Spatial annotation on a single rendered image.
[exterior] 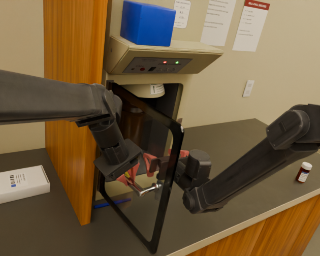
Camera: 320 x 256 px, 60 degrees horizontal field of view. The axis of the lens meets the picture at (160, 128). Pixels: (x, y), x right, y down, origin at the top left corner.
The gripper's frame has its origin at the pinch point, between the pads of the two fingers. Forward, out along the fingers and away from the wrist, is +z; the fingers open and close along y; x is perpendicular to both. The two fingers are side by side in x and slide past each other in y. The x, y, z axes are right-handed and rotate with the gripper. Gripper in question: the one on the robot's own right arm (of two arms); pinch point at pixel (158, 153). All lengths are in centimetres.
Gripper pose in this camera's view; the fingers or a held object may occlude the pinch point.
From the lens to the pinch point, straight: 91.3
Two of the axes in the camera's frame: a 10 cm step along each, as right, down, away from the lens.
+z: -5.4, -4.4, 7.2
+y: -8.3, 1.0, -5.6
